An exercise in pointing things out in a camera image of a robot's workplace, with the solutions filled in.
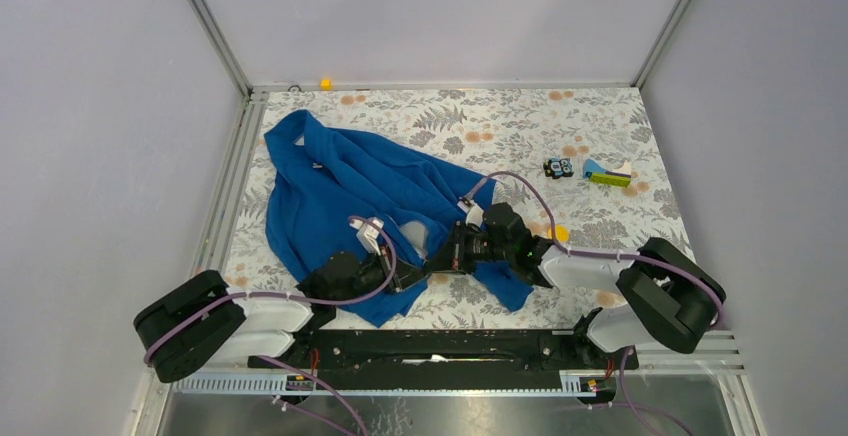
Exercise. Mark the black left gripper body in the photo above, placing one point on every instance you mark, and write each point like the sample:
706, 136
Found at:
376, 271

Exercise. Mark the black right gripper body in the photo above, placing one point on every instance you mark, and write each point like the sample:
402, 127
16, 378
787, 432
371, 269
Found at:
471, 247

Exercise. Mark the blue zip-up jacket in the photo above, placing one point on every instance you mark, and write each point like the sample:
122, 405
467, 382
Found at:
325, 175

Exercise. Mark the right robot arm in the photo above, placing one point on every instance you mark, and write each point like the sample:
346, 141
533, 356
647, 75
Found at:
669, 299

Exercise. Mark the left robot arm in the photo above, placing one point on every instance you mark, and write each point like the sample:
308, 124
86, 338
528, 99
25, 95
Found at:
202, 322

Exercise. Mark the yellow round disc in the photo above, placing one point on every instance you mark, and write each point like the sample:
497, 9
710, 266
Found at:
559, 232

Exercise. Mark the small black blue toy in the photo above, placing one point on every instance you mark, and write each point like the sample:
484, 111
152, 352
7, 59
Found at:
556, 168

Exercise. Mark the floral table mat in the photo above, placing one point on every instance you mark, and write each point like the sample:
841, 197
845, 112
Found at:
486, 131

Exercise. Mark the green blue toy block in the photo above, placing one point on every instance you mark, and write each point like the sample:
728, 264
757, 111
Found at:
620, 177

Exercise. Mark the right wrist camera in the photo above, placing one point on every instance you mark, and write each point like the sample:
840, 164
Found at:
474, 214

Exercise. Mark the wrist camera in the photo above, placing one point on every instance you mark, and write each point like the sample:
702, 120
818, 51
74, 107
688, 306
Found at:
368, 233
474, 214

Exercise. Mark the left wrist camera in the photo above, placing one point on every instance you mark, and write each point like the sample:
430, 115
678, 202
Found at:
368, 233

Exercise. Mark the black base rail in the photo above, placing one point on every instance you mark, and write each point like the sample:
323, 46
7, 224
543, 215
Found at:
442, 360

